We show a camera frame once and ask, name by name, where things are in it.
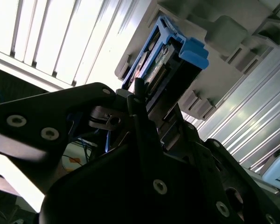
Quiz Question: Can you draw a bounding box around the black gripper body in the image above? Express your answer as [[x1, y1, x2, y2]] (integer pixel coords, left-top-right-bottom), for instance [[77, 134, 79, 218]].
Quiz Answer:
[[38, 139, 225, 224]]

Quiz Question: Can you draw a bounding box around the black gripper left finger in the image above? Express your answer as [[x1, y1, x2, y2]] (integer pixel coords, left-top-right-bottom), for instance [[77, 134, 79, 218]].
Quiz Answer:
[[0, 78, 171, 199]]

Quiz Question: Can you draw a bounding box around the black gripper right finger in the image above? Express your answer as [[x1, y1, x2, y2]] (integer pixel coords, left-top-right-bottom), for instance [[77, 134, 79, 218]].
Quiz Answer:
[[174, 104, 280, 224]]

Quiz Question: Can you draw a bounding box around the hard disk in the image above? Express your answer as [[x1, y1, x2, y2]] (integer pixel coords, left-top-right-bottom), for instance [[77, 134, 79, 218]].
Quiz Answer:
[[121, 15, 210, 150]]

